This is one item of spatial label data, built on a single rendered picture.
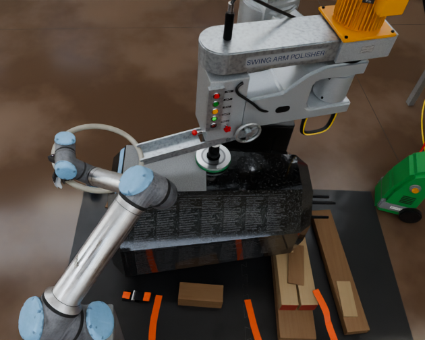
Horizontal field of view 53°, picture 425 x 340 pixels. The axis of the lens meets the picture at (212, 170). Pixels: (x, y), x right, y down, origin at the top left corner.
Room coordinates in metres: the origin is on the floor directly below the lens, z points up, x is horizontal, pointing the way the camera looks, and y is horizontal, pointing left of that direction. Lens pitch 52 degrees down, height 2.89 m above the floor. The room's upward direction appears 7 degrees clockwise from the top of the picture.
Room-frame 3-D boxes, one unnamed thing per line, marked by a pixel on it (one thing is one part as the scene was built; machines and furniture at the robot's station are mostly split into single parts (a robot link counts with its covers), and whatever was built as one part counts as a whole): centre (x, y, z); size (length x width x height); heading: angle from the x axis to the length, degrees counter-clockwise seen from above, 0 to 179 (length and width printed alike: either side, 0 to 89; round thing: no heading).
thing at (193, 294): (1.09, -0.02, 0.07); 0.30 x 0.12 x 0.12; 92
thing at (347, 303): (1.18, -1.03, 0.09); 0.25 x 0.10 x 0.01; 6
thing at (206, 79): (1.68, -0.07, 1.37); 0.36 x 0.22 x 0.45; 112
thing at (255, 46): (1.77, -0.32, 1.66); 0.96 x 0.25 x 0.17; 112
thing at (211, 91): (1.51, 0.03, 1.42); 0.08 x 0.03 x 0.28; 112
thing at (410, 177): (2.11, -1.56, 0.43); 0.35 x 0.35 x 0.87; 81
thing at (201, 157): (1.65, 0.00, 0.90); 0.21 x 0.21 x 0.01
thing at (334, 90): (1.89, -0.61, 1.39); 0.19 x 0.19 x 0.20
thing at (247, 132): (1.58, -0.15, 1.25); 0.15 x 0.10 x 0.15; 112
